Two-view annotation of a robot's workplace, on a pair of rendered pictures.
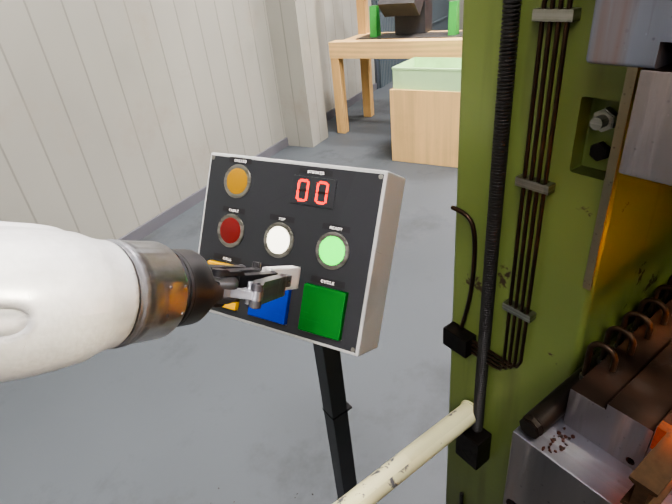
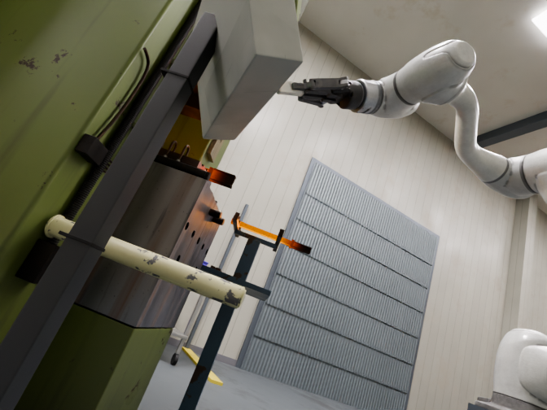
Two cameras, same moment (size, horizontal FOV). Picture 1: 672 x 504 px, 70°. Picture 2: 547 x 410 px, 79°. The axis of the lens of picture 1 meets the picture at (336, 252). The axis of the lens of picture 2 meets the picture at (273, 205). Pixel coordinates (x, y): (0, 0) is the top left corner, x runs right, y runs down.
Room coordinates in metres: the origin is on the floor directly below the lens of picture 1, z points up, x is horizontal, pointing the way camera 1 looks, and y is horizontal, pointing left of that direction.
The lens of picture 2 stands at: (1.00, 0.55, 0.58)
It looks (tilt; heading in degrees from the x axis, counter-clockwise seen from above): 20 degrees up; 220
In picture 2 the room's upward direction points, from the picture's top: 22 degrees clockwise
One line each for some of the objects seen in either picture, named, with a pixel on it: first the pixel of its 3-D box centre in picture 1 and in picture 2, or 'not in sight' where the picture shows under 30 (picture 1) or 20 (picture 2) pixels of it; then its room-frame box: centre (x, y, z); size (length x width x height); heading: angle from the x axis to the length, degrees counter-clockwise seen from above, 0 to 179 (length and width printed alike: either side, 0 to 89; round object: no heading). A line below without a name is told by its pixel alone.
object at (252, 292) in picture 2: not in sight; (237, 285); (-0.18, -0.44, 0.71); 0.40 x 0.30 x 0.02; 37
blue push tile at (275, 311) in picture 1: (271, 297); not in sight; (0.65, 0.11, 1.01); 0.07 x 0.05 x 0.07; 58
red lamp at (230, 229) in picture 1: (230, 230); not in sight; (0.74, 0.18, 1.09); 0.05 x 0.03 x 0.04; 33
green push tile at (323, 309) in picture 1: (323, 311); not in sight; (0.60, 0.03, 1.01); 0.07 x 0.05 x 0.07; 58
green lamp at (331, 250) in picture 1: (332, 250); not in sight; (0.64, 0.01, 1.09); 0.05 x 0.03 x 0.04; 33
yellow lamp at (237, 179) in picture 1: (237, 181); not in sight; (0.78, 0.15, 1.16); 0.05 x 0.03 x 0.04; 33
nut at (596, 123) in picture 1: (599, 136); not in sight; (0.58, -0.35, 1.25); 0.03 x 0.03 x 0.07; 33
